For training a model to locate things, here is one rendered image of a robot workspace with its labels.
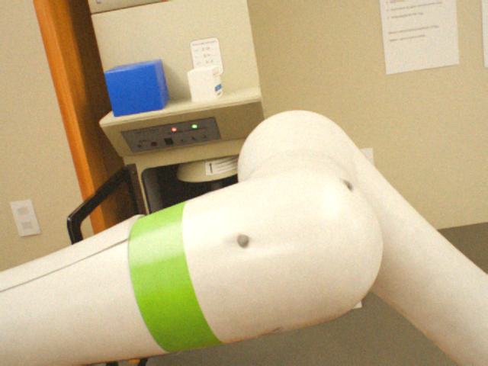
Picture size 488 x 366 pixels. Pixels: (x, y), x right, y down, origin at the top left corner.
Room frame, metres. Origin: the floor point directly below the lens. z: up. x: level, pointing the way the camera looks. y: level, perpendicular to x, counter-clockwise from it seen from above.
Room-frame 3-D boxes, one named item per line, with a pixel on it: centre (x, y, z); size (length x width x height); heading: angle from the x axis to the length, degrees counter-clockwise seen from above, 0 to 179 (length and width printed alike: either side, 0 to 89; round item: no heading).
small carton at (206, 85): (1.17, 0.05, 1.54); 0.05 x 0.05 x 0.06; 74
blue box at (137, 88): (1.18, 0.18, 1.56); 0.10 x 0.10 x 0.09; 87
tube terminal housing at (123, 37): (1.36, 0.09, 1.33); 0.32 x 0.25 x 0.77; 87
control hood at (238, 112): (1.17, 0.10, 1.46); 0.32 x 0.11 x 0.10; 87
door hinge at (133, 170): (1.23, 0.25, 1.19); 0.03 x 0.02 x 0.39; 87
